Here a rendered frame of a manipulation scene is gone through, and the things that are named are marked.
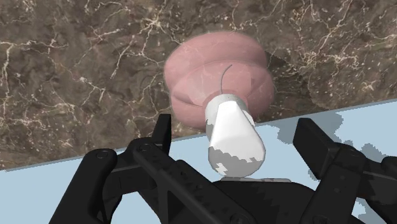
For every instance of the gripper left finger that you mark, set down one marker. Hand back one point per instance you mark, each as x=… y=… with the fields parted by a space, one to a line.
x=173 y=180

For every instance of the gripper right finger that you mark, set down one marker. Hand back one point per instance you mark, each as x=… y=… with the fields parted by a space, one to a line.
x=335 y=173

